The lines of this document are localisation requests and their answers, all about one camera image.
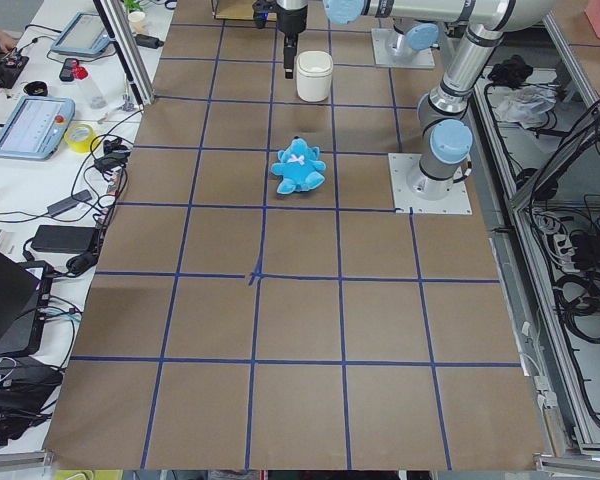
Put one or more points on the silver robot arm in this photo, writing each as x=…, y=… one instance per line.
x=446, y=139
x=411, y=36

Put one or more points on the white trash can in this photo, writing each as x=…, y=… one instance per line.
x=314, y=75

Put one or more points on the yellow tape roll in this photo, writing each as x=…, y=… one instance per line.
x=81, y=138

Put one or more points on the blue teach pendant near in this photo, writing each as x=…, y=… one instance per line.
x=35, y=128

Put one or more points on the small black bowl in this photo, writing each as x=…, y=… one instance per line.
x=36, y=88

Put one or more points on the crumpled grey cloth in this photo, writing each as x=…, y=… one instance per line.
x=528, y=106

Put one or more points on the blue teach pendant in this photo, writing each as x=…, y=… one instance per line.
x=84, y=36
x=35, y=128

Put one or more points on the black power adapter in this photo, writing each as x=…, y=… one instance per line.
x=63, y=239

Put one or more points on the black laptop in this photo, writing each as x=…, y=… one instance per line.
x=24, y=294

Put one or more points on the white paper cup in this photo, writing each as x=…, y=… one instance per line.
x=138, y=22

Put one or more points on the aluminium frame post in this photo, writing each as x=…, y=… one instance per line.
x=115, y=21

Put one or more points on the clear plastic bottle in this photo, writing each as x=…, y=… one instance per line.
x=88, y=87

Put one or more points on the blue teddy bear plush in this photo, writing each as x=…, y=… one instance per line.
x=300, y=168

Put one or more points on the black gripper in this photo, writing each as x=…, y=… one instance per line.
x=290, y=21

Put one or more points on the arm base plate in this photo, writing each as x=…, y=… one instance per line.
x=420, y=60
x=414, y=192

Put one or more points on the blue teach pendant far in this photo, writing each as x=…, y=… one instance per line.
x=84, y=36

